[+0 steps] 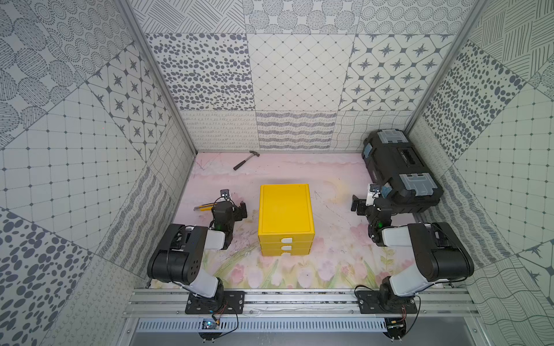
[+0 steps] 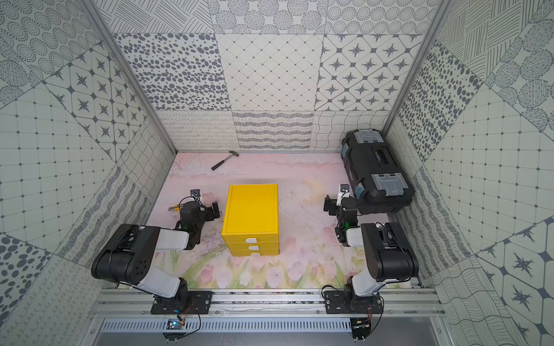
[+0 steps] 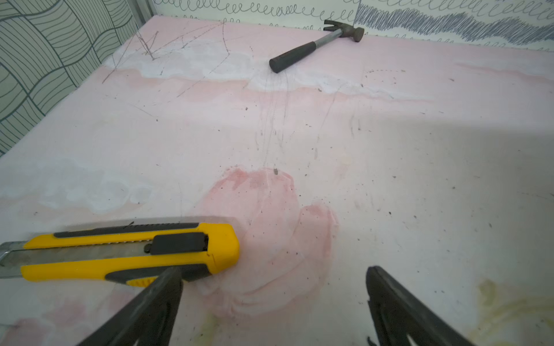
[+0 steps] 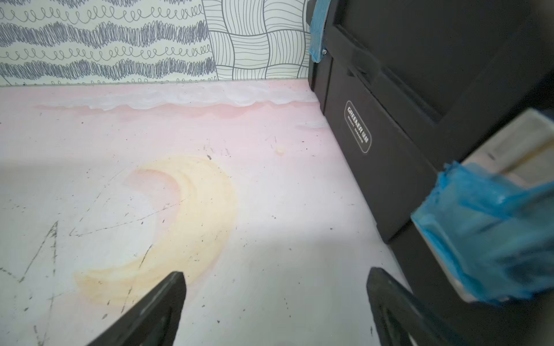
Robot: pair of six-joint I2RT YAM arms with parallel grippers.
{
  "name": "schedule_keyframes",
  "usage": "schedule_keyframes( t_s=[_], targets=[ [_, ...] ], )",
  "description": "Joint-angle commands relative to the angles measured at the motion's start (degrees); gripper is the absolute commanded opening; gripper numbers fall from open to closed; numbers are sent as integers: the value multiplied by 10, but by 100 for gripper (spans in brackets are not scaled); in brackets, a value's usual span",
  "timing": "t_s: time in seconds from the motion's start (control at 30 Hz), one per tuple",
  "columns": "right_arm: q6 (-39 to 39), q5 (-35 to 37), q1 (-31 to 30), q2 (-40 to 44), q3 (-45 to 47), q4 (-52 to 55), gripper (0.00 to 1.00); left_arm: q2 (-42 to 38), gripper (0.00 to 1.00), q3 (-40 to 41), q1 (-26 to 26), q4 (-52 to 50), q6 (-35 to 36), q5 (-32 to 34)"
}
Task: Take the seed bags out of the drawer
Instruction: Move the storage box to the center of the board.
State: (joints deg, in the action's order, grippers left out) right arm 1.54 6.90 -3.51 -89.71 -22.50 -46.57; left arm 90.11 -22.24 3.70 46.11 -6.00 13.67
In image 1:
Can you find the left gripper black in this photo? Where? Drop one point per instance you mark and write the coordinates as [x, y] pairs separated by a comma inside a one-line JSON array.
[[222, 205]]

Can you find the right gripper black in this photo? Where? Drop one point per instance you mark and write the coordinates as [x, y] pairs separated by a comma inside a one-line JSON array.
[[359, 205]]

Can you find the yellow top drawer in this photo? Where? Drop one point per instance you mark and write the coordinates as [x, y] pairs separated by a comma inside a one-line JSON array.
[[286, 238]]

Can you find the yellow drawer cabinet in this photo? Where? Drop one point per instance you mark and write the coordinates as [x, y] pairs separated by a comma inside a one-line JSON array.
[[285, 209]]

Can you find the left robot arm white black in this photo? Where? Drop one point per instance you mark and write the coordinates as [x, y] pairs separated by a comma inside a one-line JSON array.
[[178, 256]]

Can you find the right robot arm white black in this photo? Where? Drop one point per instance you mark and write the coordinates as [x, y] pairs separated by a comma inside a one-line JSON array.
[[439, 255]]

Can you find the yellow utility knife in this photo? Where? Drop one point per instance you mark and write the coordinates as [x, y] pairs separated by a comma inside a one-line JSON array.
[[204, 207]]

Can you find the black toolbox grey latches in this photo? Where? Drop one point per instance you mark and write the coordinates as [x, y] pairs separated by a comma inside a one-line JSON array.
[[405, 181]]

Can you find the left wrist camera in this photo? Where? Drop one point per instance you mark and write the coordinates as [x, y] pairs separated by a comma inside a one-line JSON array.
[[225, 194]]

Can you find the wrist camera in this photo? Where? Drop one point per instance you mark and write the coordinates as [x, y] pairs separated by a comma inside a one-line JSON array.
[[225, 194], [373, 192]]

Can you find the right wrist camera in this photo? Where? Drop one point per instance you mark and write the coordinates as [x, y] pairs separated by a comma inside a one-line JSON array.
[[373, 192]]

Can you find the hammer black handle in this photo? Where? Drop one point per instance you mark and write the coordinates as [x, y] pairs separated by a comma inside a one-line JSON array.
[[252, 154]]

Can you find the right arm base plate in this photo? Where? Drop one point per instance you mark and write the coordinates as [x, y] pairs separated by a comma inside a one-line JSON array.
[[373, 302]]

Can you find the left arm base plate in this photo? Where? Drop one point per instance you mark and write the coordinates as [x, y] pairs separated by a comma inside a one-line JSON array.
[[224, 302]]

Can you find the aluminium rail frame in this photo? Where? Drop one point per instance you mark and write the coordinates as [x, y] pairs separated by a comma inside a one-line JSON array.
[[172, 310]]

